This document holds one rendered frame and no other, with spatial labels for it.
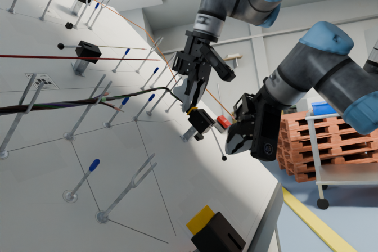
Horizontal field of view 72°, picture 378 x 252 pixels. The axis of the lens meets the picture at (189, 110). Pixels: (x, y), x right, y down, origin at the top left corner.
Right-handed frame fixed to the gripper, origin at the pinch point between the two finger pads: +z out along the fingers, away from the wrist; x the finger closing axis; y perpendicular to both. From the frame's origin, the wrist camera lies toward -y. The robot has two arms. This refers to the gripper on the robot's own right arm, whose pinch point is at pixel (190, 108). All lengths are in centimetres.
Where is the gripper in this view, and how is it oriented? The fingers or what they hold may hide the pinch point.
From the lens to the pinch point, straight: 72.3
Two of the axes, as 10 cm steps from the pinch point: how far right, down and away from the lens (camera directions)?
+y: -8.3, -3.5, 4.4
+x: -4.8, 0.5, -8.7
